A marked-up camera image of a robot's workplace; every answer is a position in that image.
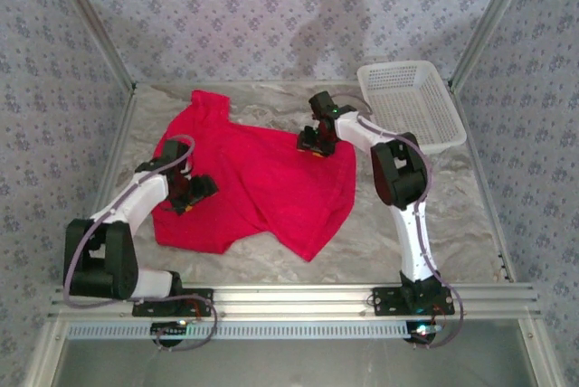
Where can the red t-shirt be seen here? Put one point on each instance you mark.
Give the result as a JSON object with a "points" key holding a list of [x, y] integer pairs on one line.
{"points": [[271, 170]]}

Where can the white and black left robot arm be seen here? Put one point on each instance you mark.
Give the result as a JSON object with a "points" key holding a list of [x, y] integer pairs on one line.
{"points": [[140, 197]]}

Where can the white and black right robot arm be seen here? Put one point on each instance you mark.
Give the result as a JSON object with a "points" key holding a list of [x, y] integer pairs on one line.
{"points": [[416, 242]]}

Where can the white perforated plastic basket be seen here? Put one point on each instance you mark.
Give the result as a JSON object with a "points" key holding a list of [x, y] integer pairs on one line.
{"points": [[407, 102]]}

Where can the aluminium table side rail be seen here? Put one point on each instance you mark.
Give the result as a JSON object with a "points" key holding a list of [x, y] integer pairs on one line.
{"points": [[118, 143], [488, 206]]}

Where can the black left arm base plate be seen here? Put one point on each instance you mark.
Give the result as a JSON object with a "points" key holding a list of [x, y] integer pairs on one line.
{"points": [[199, 308]]}

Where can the aluminium mounting rail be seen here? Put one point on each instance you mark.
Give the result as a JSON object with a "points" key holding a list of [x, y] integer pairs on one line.
{"points": [[294, 301]]}

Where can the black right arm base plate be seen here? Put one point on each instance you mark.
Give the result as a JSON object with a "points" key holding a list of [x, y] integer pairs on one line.
{"points": [[386, 303]]}

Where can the aluminium frame post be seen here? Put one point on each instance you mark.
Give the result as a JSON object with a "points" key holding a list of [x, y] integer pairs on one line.
{"points": [[92, 21], [489, 21]]}

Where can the aluminium frame leg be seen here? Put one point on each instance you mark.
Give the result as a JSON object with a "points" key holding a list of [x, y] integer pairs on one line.
{"points": [[43, 355], [540, 355]]}

